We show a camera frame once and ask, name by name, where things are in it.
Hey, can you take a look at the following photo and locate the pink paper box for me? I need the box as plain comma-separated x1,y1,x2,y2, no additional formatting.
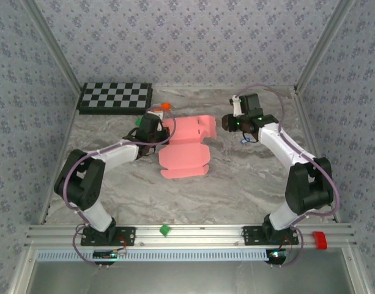
158,115,218,179

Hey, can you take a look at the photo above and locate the black and grey checkerboard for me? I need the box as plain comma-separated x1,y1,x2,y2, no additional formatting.
76,81,154,116

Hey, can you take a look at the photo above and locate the red plastic block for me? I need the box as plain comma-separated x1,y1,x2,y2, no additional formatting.
311,232,329,250

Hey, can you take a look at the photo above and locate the aluminium table side rail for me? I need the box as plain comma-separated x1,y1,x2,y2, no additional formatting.
38,91,84,225
292,88,341,224

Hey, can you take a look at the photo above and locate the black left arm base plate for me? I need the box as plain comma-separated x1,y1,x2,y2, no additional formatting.
80,225,136,247

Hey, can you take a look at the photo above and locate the aluminium frame post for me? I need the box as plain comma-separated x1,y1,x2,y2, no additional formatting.
293,0,357,94
20,0,84,96

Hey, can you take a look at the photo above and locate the wide aluminium mounting rail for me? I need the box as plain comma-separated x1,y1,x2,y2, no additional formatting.
24,223,358,249

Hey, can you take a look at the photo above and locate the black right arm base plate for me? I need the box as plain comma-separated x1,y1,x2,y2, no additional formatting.
242,225,299,246

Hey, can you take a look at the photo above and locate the slotted blue-grey cable duct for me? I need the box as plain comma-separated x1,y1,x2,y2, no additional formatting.
36,248,269,263

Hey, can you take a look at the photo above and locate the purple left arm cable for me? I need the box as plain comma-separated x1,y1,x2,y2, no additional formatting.
61,106,177,271

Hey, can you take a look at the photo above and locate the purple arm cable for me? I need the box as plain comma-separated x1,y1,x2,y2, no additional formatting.
236,83,341,270
61,106,177,271

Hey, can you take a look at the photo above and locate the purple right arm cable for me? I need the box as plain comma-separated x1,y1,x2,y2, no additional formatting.
236,83,341,270

